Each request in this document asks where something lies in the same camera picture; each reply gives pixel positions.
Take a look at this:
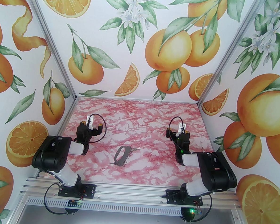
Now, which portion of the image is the dark grey carabiner keyring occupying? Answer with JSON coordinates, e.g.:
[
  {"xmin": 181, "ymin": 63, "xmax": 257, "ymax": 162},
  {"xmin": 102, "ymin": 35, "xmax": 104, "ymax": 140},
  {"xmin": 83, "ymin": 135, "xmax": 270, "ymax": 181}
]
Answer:
[{"xmin": 113, "ymin": 145, "xmax": 132, "ymax": 167}]

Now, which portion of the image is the black round device green light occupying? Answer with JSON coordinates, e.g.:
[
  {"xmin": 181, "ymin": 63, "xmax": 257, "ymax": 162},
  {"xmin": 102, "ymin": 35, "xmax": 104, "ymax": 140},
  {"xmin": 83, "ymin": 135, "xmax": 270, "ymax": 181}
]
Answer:
[{"xmin": 180, "ymin": 207, "xmax": 196, "ymax": 222}]

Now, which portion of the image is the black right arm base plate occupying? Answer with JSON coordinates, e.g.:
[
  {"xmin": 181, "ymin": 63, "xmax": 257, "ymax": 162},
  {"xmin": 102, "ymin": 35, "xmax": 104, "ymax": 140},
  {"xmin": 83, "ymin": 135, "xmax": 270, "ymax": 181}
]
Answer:
[{"xmin": 166, "ymin": 189, "xmax": 204, "ymax": 206}]

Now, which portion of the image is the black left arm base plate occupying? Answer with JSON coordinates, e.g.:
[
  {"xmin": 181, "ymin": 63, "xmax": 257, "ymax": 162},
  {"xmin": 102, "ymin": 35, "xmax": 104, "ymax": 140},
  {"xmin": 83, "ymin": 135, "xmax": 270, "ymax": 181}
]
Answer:
[{"xmin": 58, "ymin": 182, "xmax": 96, "ymax": 199}]

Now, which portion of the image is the black base power cable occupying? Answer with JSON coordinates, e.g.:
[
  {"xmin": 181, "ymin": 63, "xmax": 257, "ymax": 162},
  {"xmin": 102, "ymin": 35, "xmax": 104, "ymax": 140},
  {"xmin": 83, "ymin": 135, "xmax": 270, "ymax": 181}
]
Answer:
[
  {"xmin": 182, "ymin": 192, "xmax": 214, "ymax": 224},
  {"xmin": 43, "ymin": 182, "xmax": 85, "ymax": 217}
]

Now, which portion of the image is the aluminium mounting rail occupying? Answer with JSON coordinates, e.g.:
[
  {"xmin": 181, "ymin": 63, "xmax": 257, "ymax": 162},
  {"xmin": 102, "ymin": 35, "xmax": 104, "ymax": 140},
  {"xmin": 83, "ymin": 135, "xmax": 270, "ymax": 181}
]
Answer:
[{"xmin": 19, "ymin": 175, "xmax": 244, "ymax": 211}]

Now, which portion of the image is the aluminium frame post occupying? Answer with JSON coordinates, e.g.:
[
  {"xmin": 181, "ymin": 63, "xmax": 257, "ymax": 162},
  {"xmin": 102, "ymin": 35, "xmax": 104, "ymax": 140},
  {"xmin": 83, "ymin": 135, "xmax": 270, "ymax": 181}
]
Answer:
[
  {"xmin": 197, "ymin": 0, "xmax": 261, "ymax": 109},
  {"xmin": 20, "ymin": 0, "xmax": 83, "ymax": 98}
]

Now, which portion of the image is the slotted white cable duct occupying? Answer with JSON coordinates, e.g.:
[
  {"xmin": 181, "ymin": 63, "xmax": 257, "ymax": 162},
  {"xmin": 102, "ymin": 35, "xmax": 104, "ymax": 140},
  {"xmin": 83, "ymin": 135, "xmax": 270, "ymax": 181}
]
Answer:
[{"xmin": 26, "ymin": 195, "xmax": 234, "ymax": 219}]

